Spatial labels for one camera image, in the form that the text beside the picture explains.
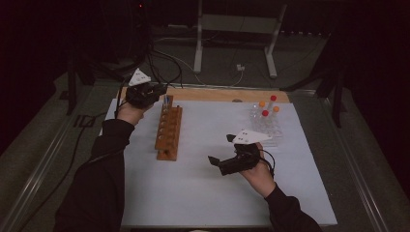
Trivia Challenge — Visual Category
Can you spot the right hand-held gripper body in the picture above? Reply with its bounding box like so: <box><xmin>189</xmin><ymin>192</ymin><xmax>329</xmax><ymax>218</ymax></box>
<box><xmin>219</xmin><ymin>129</ymin><xmax>274</xmax><ymax>177</ymax></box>

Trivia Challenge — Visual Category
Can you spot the person's right hand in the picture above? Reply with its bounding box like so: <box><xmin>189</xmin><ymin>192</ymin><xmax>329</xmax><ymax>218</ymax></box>
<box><xmin>238</xmin><ymin>143</ymin><xmax>278</xmax><ymax>198</ymax></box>

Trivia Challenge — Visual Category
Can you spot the clear plastic test tube rack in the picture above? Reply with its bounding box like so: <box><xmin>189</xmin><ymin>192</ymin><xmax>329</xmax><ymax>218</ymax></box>
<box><xmin>248</xmin><ymin>102</ymin><xmax>284</xmax><ymax>148</ymax></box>

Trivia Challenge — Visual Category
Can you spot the white table mat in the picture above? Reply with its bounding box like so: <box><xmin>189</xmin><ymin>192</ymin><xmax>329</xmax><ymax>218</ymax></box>
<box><xmin>100</xmin><ymin>98</ymin><xmax>338</xmax><ymax>228</ymax></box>

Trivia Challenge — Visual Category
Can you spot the metal floor rail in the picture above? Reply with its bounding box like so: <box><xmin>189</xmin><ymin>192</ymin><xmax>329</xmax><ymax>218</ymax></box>
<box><xmin>0</xmin><ymin>83</ymin><xmax>98</xmax><ymax>232</ymax></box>
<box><xmin>322</xmin><ymin>96</ymin><xmax>391</xmax><ymax>232</ymax></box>

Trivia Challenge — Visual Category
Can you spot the person's left hand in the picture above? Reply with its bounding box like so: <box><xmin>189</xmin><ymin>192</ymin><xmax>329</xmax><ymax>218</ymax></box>
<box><xmin>115</xmin><ymin>101</ymin><xmax>153</xmax><ymax>127</ymax></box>

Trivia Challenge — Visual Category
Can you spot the white floor cable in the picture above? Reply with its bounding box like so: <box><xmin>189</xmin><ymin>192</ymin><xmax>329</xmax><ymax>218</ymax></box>
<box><xmin>153</xmin><ymin>47</ymin><xmax>246</xmax><ymax>88</ymax></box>

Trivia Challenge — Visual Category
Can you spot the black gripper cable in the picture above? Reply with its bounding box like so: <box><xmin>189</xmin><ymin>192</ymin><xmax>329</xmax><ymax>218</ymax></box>
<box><xmin>259</xmin><ymin>148</ymin><xmax>277</xmax><ymax>178</ymax></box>
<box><xmin>113</xmin><ymin>85</ymin><xmax>128</xmax><ymax>120</ymax></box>

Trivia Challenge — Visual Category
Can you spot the grey metal stand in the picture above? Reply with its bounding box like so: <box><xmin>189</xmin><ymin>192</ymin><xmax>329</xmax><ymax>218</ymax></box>
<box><xmin>192</xmin><ymin>0</ymin><xmax>288</xmax><ymax>79</ymax></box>

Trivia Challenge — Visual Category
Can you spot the black tripod stand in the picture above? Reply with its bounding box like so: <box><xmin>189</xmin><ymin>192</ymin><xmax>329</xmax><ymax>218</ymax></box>
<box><xmin>279</xmin><ymin>35</ymin><xmax>347</xmax><ymax>129</ymax></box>
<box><xmin>66</xmin><ymin>54</ymin><xmax>133</xmax><ymax>116</ymax></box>

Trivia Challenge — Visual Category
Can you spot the wooden test tube rack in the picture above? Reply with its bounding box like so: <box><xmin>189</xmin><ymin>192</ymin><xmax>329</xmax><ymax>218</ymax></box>
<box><xmin>154</xmin><ymin>94</ymin><xmax>184</xmax><ymax>162</ymax></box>

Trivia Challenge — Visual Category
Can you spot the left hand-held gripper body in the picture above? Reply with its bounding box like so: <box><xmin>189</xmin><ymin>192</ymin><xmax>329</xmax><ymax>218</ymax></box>
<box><xmin>125</xmin><ymin>68</ymin><xmax>162</xmax><ymax>109</ymax></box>

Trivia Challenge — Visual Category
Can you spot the black cable bundle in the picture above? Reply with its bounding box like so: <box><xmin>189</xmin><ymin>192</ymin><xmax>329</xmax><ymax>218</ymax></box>
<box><xmin>146</xmin><ymin>42</ymin><xmax>185</xmax><ymax>89</ymax></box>

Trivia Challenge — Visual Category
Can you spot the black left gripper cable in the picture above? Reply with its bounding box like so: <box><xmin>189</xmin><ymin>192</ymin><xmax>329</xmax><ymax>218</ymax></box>
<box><xmin>113</xmin><ymin>85</ymin><xmax>128</xmax><ymax>120</ymax></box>

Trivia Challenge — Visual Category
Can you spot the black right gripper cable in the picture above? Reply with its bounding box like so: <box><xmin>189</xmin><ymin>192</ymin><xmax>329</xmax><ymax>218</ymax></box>
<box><xmin>259</xmin><ymin>148</ymin><xmax>277</xmax><ymax>178</ymax></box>

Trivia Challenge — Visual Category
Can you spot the black floor cable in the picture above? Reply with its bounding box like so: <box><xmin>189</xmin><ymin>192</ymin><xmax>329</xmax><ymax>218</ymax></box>
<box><xmin>15</xmin><ymin>110</ymin><xmax>109</xmax><ymax>232</ymax></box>

